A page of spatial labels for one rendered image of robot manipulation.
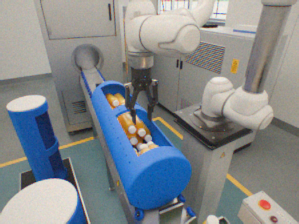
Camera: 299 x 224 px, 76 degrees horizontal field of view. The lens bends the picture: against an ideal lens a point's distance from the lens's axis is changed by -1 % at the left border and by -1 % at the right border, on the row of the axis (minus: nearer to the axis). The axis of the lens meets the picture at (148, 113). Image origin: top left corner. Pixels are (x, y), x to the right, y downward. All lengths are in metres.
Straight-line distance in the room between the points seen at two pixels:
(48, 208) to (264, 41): 1.09
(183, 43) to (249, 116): 0.66
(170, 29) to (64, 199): 0.74
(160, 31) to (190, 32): 0.08
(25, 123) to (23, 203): 0.89
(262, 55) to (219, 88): 0.28
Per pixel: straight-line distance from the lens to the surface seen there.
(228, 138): 1.23
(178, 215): 0.88
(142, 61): 0.68
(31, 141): 1.84
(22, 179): 2.47
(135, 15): 0.66
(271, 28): 0.97
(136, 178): 0.74
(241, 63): 2.23
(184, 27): 0.51
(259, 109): 1.07
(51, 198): 0.94
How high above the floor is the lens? 1.72
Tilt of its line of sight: 30 degrees down
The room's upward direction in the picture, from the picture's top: straight up
